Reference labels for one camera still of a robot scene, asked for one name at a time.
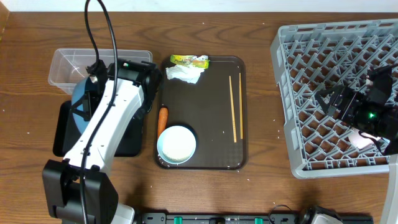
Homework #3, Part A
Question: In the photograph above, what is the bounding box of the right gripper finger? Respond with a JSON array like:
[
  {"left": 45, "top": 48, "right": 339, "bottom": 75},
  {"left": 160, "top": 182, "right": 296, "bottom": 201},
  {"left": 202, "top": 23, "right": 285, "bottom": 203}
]
[
  {"left": 315, "top": 85, "right": 344, "bottom": 100},
  {"left": 315, "top": 96, "right": 334, "bottom": 116}
]

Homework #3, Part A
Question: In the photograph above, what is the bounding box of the dark blue plate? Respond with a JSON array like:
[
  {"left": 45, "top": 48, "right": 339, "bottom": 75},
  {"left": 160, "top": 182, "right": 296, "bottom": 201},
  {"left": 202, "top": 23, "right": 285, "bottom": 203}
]
[{"left": 72, "top": 78, "right": 94, "bottom": 134}]

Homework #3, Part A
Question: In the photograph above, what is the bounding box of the pink small cup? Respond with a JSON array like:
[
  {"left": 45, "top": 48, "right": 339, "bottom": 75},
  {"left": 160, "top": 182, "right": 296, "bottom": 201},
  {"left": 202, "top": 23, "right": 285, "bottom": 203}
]
[{"left": 348, "top": 128, "right": 381, "bottom": 149}]

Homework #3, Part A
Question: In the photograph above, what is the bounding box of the wooden chopstick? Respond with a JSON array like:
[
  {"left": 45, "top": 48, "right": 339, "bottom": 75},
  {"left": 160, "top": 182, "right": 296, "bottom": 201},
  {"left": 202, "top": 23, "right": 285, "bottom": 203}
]
[
  {"left": 229, "top": 76, "right": 237, "bottom": 143},
  {"left": 239, "top": 72, "right": 243, "bottom": 139}
]

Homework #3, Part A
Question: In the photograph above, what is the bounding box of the yellow green snack wrapper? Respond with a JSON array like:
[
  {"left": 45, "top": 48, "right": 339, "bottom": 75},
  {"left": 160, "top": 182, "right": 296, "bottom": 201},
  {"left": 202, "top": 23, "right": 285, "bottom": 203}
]
[{"left": 170, "top": 55, "right": 210, "bottom": 69}]

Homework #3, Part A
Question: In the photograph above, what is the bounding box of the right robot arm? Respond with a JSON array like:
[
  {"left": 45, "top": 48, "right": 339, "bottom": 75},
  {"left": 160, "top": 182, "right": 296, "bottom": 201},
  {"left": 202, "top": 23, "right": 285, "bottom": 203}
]
[{"left": 315, "top": 63, "right": 397, "bottom": 223}]

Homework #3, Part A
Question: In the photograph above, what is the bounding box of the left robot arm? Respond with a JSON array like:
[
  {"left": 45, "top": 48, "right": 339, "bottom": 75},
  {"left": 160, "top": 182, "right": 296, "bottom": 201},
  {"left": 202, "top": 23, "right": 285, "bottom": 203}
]
[{"left": 42, "top": 59, "right": 162, "bottom": 223}]

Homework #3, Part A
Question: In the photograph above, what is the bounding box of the black waste tray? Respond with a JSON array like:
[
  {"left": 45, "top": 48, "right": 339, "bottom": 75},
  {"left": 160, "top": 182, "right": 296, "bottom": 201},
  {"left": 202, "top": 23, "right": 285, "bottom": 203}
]
[{"left": 53, "top": 100, "right": 144, "bottom": 157}]

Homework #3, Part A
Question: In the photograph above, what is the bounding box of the grey dishwasher rack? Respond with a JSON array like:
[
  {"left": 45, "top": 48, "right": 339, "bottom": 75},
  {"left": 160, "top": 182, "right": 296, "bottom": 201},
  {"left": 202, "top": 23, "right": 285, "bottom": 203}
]
[{"left": 271, "top": 19, "right": 397, "bottom": 179}]

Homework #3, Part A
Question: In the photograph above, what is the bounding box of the clear plastic bin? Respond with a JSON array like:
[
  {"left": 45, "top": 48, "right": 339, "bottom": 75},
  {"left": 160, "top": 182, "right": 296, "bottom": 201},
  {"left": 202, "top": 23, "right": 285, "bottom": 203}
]
[{"left": 48, "top": 49, "right": 152, "bottom": 95}]

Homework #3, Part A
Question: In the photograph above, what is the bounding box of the orange carrot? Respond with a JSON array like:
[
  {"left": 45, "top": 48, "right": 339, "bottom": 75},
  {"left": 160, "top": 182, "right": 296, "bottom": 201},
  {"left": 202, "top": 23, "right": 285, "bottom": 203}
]
[{"left": 157, "top": 107, "right": 169, "bottom": 138}]

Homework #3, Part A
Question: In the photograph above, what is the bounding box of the light blue rice bowl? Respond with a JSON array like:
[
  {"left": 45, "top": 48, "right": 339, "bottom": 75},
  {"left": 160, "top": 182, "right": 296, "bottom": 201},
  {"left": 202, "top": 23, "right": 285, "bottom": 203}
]
[{"left": 156, "top": 126, "right": 197, "bottom": 165}]

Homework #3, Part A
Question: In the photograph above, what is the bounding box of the crumpled white napkin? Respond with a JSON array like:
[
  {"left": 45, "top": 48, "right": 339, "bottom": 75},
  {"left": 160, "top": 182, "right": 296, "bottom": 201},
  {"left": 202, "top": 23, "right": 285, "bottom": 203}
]
[{"left": 165, "top": 65, "right": 205, "bottom": 84}]

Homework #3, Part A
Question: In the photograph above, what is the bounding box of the brown serving tray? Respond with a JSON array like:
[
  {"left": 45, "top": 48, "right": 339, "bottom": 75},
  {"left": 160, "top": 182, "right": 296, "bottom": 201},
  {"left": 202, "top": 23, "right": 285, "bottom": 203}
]
[{"left": 154, "top": 56, "right": 248, "bottom": 170}]

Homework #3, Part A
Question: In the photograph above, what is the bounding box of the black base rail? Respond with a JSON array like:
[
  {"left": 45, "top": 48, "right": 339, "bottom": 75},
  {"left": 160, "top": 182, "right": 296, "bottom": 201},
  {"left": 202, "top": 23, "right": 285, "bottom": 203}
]
[{"left": 136, "top": 212, "right": 374, "bottom": 224}]

